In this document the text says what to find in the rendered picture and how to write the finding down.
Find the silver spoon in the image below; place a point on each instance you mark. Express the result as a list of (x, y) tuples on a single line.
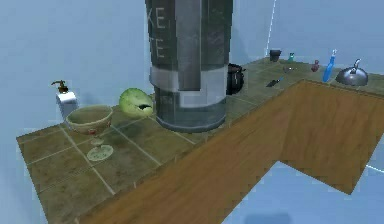
[(288, 69)]

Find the teal small bottle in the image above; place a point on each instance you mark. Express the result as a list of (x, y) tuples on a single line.
[(291, 57)]

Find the white soap dispenser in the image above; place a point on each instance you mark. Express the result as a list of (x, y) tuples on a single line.
[(66, 101)]

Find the wooden counter with tiled top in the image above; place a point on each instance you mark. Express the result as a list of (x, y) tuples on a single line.
[(233, 146)]

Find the black cooking pot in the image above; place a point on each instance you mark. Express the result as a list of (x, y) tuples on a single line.
[(235, 80)]

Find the grey metal keg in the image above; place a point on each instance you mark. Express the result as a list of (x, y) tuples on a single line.
[(190, 66)]

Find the black cup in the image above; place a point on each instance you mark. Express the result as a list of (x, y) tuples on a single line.
[(275, 55)]

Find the blue spray bottle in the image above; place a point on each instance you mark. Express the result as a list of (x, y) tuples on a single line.
[(328, 68)]

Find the dark red small shaker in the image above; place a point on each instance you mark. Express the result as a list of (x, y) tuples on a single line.
[(315, 66)]

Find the clear wine glass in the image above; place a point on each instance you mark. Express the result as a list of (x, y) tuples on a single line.
[(91, 121)]

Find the black kitchen knife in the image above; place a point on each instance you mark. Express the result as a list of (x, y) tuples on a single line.
[(274, 82)]

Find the green lettuce head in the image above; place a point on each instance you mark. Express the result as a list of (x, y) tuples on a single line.
[(135, 101)]

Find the silver metal kettle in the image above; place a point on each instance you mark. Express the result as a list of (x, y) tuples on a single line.
[(352, 76)]

